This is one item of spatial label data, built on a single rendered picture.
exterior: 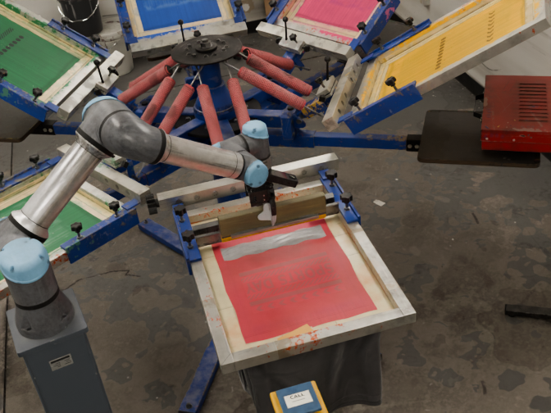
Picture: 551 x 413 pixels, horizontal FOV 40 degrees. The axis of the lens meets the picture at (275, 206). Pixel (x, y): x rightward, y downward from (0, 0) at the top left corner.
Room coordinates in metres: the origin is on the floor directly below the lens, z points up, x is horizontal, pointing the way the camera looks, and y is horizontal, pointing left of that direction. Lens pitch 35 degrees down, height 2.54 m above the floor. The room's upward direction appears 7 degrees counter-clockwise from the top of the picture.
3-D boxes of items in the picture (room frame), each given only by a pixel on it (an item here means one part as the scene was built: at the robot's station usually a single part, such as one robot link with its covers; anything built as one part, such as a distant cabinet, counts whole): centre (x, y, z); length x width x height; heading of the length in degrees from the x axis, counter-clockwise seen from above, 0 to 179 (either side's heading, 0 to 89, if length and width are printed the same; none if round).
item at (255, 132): (2.03, 0.04, 1.39); 0.09 x 0.08 x 0.11; 118
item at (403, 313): (1.95, 0.00, 0.97); 0.79 x 0.58 x 0.04; 11
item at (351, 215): (2.24, -0.23, 0.98); 0.30 x 0.05 x 0.07; 11
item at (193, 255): (2.13, 0.32, 0.98); 0.30 x 0.05 x 0.07; 11
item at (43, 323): (1.55, 0.64, 1.25); 0.15 x 0.15 x 0.10
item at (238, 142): (1.97, 0.11, 1.39); 0.11 x 0.11 x 0.08; 28
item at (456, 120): (2.77, -0.43, 0.91); 1.34 x 0.40 x 0.08; 71
